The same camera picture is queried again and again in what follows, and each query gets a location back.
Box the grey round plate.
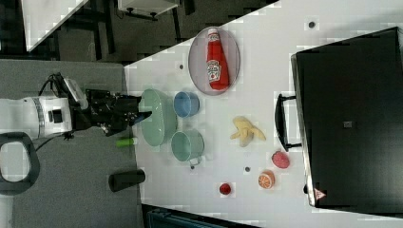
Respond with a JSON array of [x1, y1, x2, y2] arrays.
[[188, 27, 240, 96]]

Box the toy strawberry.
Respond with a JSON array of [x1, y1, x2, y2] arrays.
[[272, 151, 290, 169]]

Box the red ketchup bottle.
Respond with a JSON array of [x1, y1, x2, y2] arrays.
[[206, 28, 229, 90]]

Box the blue cup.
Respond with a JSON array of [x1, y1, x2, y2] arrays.
[[174, 91, 200, 118]]

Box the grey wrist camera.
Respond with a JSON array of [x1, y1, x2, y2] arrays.
[[64, 78, 88, 109]]

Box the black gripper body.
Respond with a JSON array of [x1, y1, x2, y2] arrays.
[[72, 89, 142, 137]]

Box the green marker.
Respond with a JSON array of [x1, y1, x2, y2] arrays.
[[116, 138, 138, 147]]

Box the black toaster oven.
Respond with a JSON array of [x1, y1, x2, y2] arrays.
[[290, 27, 403, 218]]

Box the green perforated colander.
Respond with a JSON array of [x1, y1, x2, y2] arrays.
[[139, 88, 177, 146]]

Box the toy orange slice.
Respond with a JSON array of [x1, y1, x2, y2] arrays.
[[259, 170, 276, 189]]

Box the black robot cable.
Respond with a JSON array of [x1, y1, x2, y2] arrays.
[[37, 72, 66, 97]]

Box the black cylinder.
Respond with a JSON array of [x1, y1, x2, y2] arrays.
[[108, 169, 145, 192]]

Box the green mug with handle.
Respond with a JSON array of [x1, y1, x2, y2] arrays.
[[171, 129, 204, 169]]

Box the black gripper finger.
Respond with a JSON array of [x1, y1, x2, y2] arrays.
[[134, 111, 152, 124]]

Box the small red toy fruit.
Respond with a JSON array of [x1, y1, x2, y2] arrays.
[[220, 183, 231, 195]]

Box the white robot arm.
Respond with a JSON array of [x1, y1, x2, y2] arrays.
[[1, 89, 151, 141]]

